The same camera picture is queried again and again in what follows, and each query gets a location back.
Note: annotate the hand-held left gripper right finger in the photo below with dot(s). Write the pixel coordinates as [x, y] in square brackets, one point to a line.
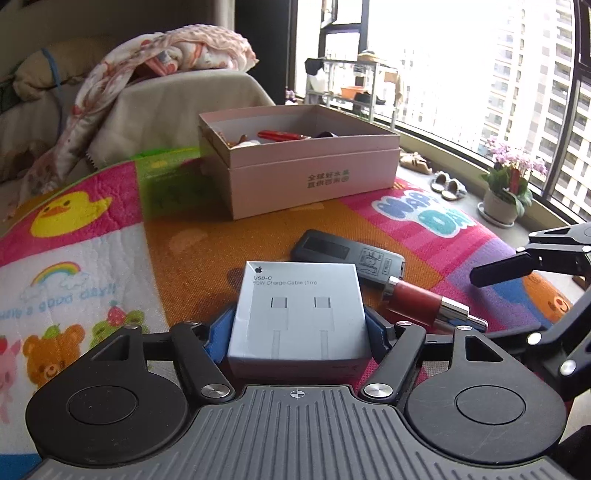
[376, 333]

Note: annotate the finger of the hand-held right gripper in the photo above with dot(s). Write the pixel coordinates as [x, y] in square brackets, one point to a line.
[503, 270]
[558, 350]

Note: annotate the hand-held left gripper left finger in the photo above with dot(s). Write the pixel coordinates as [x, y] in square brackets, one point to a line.
[219, 333]

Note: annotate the red and silver cylinder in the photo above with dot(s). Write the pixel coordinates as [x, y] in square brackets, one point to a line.
[415, 297]

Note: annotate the pink cardboard box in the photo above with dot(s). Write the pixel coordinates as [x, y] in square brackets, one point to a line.
[300, 180]

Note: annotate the potted pink flower plant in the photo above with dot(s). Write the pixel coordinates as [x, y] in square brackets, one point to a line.
[501, 205]

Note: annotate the colourful cartoon play mat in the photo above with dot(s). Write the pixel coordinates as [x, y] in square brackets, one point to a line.
[207, 249]

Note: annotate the grey slipper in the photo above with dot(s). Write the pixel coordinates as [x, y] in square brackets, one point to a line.
[439, 181]
[455, 190]

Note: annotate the dark grey remote control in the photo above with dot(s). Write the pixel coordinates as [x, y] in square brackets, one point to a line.
[332, 249]

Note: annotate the brown sandals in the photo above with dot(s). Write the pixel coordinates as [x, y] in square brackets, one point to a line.
[415, 162]

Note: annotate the small white item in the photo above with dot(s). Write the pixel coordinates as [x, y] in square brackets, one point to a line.
[244, 144]

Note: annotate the small dark blue item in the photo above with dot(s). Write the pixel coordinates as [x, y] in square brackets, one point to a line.
[327, 134]

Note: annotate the red glossy stick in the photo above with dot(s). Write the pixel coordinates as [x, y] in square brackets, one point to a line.
[281, 135]

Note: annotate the beige covered sofa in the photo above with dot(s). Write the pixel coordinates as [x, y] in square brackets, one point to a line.
[184, 106]

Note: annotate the red plastic basin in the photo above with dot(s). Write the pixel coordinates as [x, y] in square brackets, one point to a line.
[352, 92]

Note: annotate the metal storage rack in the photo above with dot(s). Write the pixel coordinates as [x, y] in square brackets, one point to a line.
[369, 74]

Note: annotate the floral pink blanket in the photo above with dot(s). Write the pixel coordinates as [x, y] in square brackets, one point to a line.
[106, 78]

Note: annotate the black window frame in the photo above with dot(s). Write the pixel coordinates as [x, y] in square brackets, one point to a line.
[561, 138]

